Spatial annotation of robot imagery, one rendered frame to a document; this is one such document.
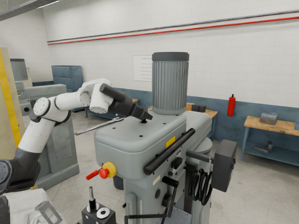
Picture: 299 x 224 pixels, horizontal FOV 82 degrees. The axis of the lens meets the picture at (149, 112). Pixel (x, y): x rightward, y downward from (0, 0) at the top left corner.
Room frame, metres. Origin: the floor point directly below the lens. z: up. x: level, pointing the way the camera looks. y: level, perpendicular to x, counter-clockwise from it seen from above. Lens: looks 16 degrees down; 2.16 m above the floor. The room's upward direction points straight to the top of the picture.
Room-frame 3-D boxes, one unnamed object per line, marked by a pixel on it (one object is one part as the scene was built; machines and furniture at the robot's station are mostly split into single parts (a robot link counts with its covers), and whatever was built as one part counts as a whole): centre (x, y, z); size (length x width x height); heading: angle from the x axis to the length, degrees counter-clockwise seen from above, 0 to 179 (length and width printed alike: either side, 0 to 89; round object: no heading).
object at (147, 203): (0.77, 0.02, 1.47); 0.21 x 0.19 x 0.32; 56
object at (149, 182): (0.80, 0.00, 1.68); 0.34 x 0.24 x 0.10; 146
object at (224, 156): (0.83, -0.42, 1.62); 0.20 x 0.09 x 0.21; 146
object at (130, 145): (0.78, 0.02, 1.81); 0.47 x 0.26 x 0.16; 146
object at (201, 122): (1.18, -0.25, 1.66); 0.80 x 0.23 x 0.20; 146
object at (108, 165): (0.57, 0.16, 1.76); 0.06 x 0.02 x 0.06; 56
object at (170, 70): (0.97, -0.11, 2.05); 0.20 x 0.20 x 0.32
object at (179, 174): (0.93, -0.08, 1.47); 0.24 x 0.19 x 0.26; 56
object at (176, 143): (0.71, -0.11, 1.79); 0.45 x 0.04 x 0.04; 146
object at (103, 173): (0.56, 0.17, 1.76); 0.04 x 0.03 x 0.04; 56
